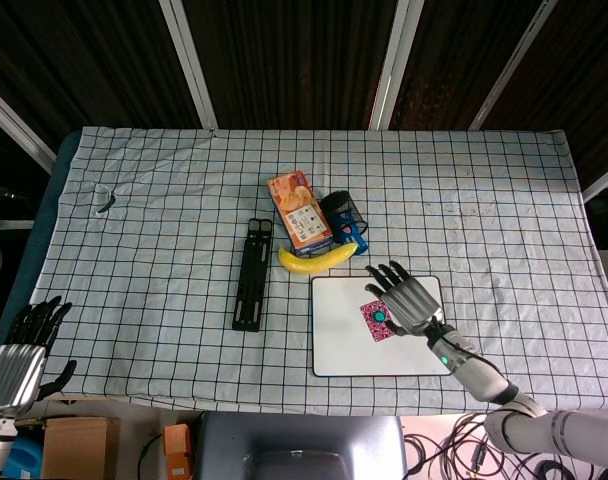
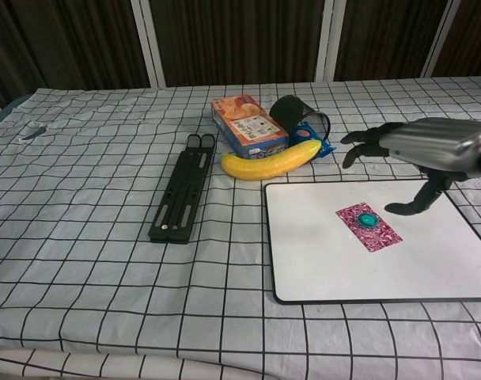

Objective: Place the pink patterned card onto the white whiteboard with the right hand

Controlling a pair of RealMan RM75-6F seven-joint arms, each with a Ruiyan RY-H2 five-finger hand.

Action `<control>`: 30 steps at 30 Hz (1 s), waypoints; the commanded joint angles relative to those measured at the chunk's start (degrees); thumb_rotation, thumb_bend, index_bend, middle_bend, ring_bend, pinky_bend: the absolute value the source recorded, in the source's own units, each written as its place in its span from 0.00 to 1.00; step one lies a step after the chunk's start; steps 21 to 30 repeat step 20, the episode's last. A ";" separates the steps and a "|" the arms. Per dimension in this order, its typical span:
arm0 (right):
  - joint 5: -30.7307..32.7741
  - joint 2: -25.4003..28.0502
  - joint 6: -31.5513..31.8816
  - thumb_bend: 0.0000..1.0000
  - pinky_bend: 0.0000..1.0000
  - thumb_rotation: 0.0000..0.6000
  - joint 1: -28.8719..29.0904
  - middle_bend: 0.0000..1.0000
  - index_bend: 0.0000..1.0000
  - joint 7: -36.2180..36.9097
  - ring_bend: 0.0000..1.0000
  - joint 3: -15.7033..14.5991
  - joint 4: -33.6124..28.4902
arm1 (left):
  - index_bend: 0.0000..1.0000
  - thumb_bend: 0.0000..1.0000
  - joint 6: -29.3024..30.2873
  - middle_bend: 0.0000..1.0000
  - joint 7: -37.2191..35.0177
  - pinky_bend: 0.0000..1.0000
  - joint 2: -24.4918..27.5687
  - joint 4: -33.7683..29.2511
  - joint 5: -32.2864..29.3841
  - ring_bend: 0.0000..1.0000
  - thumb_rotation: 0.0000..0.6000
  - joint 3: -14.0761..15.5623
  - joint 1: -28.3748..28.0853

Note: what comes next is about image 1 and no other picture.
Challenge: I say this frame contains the black floor cables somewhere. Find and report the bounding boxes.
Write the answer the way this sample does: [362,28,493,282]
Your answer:
[402,412,608,480]

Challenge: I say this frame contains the yellow banana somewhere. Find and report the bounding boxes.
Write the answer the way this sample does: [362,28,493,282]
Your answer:
[277,243,360,275]

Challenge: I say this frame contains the black folding laptop stand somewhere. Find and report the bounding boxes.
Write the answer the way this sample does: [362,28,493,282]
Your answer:
[231,217,275,334]

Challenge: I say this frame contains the orange plastic block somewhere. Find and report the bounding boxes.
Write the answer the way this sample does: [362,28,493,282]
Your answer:
[163,423,193,480]

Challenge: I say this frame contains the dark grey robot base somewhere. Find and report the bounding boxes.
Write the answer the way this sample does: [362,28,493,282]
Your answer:
[192,410,408,480]

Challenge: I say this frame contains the blue cookie packet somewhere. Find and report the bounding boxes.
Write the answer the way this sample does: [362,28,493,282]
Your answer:
[331,211,370,254]

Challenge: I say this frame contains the white black-checked tablecloth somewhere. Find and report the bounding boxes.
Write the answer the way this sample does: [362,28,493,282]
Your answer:
[32,125,608,418]

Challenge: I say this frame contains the blue plastic container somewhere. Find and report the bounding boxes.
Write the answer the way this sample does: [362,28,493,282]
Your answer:
[2,433,46,480]

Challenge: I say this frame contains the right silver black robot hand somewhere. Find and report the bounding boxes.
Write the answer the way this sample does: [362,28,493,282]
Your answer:
[364,260,446,338]

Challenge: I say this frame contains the orange cracker box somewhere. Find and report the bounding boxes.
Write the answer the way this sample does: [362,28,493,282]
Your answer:
[266,170,334,256]

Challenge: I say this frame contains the small black white clip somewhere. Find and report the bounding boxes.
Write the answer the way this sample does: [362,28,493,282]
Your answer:
[95,184,117,216]

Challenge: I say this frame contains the brown cardboard box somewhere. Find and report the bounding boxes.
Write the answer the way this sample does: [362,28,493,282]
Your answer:
[40,415,122,480]

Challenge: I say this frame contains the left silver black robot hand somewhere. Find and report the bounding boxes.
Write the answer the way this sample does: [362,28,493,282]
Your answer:
[0,295,78,417]

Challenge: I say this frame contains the white frame post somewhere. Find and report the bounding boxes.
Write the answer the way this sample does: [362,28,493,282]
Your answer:
[158,0,219,129]
[580,158,608,203]
[467,0,559,132]
[0,78,58,175]
[368,0,426,132]

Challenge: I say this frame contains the black mesh pen cup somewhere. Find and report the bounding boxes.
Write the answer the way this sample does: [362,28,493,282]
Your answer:
[319,189,371,237]

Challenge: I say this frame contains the white board black frame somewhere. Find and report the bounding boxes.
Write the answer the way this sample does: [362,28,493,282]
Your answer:
[310,274,456,379]

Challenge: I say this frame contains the pink-patterned card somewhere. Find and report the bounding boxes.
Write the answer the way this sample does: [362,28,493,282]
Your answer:
[359,300,397,344]

